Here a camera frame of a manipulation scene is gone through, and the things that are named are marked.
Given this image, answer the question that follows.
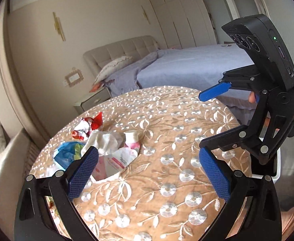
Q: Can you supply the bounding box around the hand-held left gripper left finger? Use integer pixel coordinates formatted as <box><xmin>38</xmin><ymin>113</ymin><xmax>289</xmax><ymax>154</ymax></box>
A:
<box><xmin>14</xmin><ymin>146</ymin><xmax>100</xmax><ymax>241</ymax></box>

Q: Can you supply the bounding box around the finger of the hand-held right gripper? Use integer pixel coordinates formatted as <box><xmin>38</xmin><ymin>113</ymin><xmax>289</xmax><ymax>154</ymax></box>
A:
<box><xmin>198</xmin><ymin>65</ymin><xmax>266</xmax><ymax>101</ymax></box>
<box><xmin>199</xmin><ymin>90</ymin><xmax>294</xmax><ymax>165</ymax></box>

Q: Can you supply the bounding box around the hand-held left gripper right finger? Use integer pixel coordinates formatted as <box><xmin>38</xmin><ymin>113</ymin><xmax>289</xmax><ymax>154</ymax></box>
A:
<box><xmin>199</xmin><ymin>147</ymin><xmax>283</xmax><ymax>241</ymax></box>

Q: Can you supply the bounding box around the blue green wrapper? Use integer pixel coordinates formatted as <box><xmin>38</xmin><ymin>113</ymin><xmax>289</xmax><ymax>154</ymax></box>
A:
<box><xmin>54</xmin><ymin>141</ymin><xmax>87</xmax><ymax>171</ymax></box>

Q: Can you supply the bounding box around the pink white spout pouch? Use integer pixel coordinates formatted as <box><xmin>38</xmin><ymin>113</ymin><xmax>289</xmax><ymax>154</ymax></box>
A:
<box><xmin>90</xmin><ymin>131</ymin><xmax>140</xmax><ymax>181</ymax></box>

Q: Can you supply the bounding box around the white tissue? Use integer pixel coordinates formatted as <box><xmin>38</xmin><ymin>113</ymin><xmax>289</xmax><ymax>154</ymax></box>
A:
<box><xmin>81</xmin><ymin>130</ymin><xmax>124</xmax><ymax>156</ymax></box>

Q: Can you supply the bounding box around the red white wrapper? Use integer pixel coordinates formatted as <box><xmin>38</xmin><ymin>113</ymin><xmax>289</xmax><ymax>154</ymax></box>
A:
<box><xmin>72</xmin><ymin>112</ymin><xmax>104</xmax><ymax>141</ymax></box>

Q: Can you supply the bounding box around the white bin with black liner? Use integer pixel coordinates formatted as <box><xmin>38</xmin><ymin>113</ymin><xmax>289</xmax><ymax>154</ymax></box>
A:
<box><xmin>250</xmin><ymin>137</ymin><xmax>282</xmax><ymax>181</ymax></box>

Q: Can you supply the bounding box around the bed with light blue sheet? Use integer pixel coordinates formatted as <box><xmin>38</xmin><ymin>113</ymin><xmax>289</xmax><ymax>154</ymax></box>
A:
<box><xmin>137</xmin><ymin>43</ymin><xmax>294</xmax><ymax>136</ymax></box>

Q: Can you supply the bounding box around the round table, floral tablecloth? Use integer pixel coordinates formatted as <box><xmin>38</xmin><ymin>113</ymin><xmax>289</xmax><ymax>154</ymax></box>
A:
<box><xmin>29</xmin><ymin>86</ymin><xmax>253</xmax><ymax>241</ymax></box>

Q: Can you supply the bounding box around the grey nightstand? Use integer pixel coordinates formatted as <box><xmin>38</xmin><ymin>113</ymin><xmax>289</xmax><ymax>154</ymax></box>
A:
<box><xmin>74</xmin><ymin>87</ymin><xmax>112</xmax><ymax>113</ymax></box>

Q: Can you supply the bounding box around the beige wardrobe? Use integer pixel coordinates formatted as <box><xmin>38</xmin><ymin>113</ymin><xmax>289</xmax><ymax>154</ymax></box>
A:
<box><xmin>148</xmin><ymin>0</ymin><xmax>218</xmax><ymax>49</ymax></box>

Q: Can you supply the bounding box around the grey lilac blanket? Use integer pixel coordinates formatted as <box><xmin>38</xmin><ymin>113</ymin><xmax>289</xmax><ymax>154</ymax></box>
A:
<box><xmin>104</xmin><ymin>49</ymin><xmax>173</xmax><ymax>96</ymax></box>

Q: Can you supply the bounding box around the beige tufted headboard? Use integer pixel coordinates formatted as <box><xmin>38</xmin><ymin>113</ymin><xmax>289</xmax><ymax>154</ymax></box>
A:
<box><xmin>83</xmin><ymin>36</ymin><xmax>160</xmax><ymax>81</ymax></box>

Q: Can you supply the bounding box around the beige frilled pillow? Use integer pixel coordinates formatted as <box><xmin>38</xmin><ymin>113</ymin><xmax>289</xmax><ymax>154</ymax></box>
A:
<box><xmin>93</xmin><ymin>55</ymin><xmax>134</xmax><ymax>87</ymax></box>

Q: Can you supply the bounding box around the framed wall switch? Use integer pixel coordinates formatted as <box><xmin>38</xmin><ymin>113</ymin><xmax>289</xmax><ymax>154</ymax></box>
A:
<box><xmin>64</xmin><ymin>66</ymin><xmax>84</xmax><ymax>87</ymax></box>

